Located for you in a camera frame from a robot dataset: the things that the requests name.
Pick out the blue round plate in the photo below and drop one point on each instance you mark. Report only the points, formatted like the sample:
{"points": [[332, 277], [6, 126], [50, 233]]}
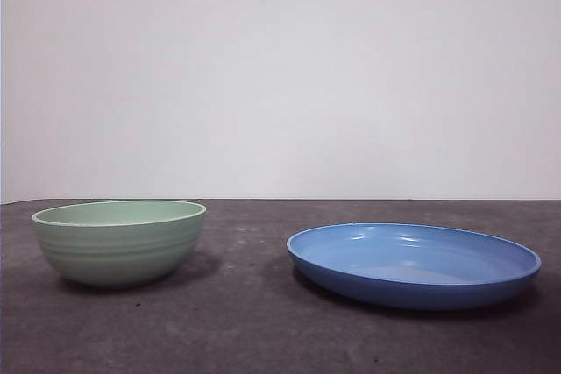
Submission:
{"points": [[407, 291]]}

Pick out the green ribbed bowl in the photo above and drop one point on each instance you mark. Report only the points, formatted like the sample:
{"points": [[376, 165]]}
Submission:
{"points": [[114, 256]]}

